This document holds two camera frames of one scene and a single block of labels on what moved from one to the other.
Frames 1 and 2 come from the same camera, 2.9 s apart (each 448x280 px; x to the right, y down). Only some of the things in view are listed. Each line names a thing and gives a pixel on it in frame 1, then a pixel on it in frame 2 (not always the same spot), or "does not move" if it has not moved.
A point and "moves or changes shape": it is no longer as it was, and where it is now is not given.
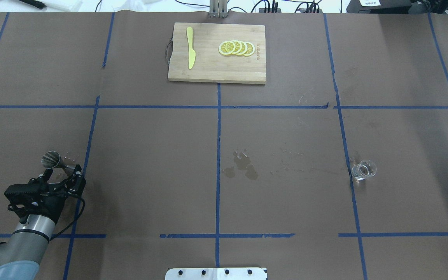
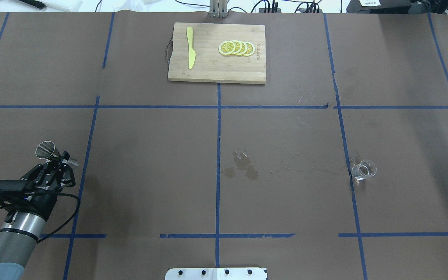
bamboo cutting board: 210,65 does not move
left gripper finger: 78,182 -> 63,174
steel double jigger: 51,159 moves or changes shape
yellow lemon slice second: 238,47 does not move
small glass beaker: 364,169 does not move
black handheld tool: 34,3 does not move
